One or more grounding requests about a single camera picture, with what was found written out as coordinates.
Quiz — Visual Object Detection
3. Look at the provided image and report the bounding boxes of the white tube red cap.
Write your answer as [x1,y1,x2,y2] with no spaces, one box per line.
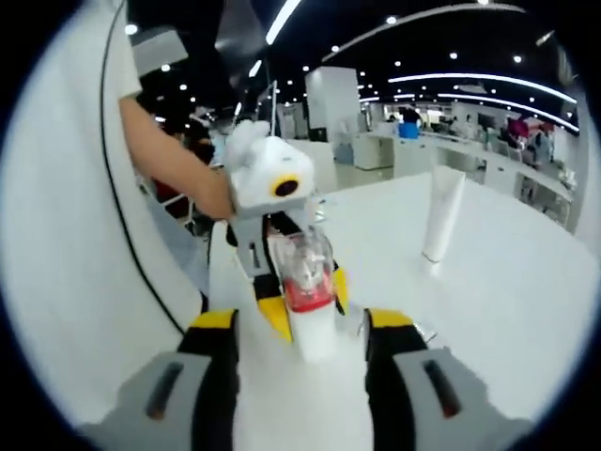
[280,228,344,364]

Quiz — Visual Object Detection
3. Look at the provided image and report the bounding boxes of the ceiling light strip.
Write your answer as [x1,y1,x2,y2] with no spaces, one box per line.
[264,0,304,46]

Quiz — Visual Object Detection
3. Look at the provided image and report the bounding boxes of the white office desks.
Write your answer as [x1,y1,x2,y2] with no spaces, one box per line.
[351,126,577,223]

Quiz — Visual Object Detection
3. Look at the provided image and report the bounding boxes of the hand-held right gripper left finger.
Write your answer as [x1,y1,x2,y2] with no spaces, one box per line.
[77,307,241,451]

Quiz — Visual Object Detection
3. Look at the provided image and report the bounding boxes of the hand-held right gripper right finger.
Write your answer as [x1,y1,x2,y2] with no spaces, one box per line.
[363,307,534,451]

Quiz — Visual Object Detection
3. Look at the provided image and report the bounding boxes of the person's grey trousers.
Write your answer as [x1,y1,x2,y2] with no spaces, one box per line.
[144,192,211,298]

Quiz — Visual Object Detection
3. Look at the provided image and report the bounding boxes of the black shirt cable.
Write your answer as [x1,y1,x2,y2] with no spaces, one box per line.
[99,0,186,336]

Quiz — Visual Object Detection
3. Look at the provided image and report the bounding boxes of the white skincare tube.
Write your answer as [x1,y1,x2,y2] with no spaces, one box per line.
[419,164,468,266]

